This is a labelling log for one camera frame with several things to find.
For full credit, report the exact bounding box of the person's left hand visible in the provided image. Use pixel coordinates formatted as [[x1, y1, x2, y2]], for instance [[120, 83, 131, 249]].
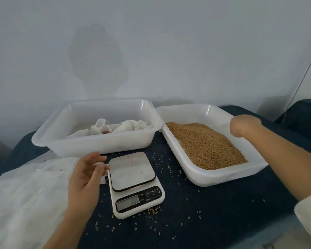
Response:
[[66, 151, 110, 220]]

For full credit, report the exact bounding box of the person's right hand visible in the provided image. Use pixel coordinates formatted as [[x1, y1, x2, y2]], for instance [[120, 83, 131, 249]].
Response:
[[229, 114, 263, 138]]

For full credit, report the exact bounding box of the brown grain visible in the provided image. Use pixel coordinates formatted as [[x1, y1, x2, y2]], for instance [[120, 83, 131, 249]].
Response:
[[166, 122, 248, 170]]

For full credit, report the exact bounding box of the white plastic tub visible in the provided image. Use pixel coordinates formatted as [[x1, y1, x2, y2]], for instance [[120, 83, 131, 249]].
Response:
[[31, 98, 164, 158]]

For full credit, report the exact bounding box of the pile of white bags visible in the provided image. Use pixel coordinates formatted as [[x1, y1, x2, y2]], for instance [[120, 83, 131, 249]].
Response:
[[0, 150, 107, 249]]

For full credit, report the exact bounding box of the white tray of grain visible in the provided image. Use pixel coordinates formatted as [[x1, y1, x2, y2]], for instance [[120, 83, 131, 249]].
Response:
[[155, 103, 269, 187]]

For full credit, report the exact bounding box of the person's right forearm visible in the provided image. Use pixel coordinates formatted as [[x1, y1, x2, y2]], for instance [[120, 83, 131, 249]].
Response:
[[243, 122, 311, 201]]

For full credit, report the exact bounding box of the white digital kitchen scale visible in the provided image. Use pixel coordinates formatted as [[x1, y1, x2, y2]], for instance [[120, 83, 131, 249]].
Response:
[[107, 151, 166, 220]]

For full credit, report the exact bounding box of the dark blue covered furniture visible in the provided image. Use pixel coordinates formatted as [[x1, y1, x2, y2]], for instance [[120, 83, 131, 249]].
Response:
[[276, 97, 311, 144]]

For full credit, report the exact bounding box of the dark blue tablecloth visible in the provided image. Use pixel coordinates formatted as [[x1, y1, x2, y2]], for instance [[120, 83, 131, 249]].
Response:
[[0, 105, 311, 249]]

